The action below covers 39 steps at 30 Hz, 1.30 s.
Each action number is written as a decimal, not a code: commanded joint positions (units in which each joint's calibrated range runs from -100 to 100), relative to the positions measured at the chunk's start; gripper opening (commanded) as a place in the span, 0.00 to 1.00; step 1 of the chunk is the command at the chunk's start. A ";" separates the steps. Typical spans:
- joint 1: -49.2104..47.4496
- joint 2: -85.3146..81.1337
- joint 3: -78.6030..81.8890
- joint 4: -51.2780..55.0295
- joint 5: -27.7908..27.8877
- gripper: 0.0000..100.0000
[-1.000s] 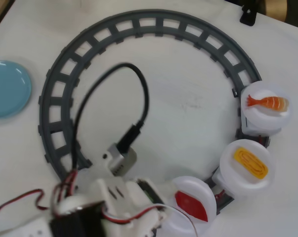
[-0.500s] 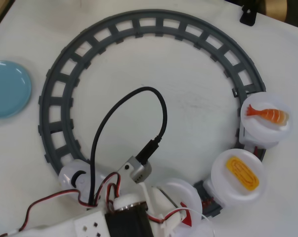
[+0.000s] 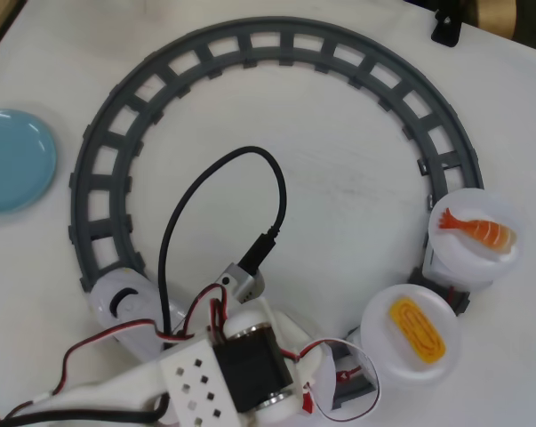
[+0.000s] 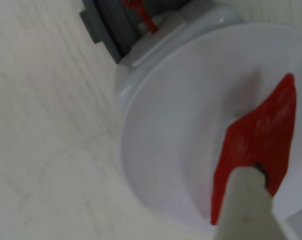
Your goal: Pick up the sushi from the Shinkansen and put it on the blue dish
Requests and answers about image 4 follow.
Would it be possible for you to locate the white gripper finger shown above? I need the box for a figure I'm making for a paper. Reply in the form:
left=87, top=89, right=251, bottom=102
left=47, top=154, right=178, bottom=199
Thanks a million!
left=215, top=166, right=289, bottom=240

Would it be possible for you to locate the grey toy rail track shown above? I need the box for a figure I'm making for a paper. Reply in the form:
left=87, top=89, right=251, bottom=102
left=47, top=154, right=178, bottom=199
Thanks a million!
left=78, top=0, right=191, bottom=65

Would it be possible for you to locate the red tuna toy sushi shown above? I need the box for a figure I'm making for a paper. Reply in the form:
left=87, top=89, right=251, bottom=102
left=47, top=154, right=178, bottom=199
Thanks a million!
left=210, top=72, right=297, bottom=226

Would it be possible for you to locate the red coupler hook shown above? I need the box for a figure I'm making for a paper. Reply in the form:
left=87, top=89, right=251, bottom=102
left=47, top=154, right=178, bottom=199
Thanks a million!
left=122, top=0, right=158, bottom=33

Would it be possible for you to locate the white train wagon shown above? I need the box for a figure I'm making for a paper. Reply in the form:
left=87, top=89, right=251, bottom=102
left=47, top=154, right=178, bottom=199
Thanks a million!
left=114, top=7, right=302, bottom=240

